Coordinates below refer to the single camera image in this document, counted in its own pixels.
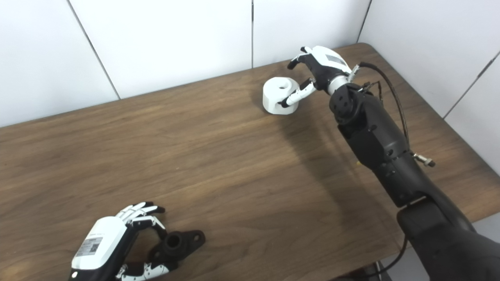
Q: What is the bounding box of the round white piece with holes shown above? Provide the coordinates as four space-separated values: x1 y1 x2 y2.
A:
262 77 300 115

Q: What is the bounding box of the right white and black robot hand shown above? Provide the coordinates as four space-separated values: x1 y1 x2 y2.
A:
278 46 352 108

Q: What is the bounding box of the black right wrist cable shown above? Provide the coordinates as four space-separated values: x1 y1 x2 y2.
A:
350 62 411 151

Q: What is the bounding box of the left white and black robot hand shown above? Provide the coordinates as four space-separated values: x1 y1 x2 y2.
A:
70 202 178 281

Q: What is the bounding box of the thin black wire loop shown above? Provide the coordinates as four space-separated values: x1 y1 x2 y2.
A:
357 80 383 103

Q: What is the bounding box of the black flanged holder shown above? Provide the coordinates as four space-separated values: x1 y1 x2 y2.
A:
150 230 206 266

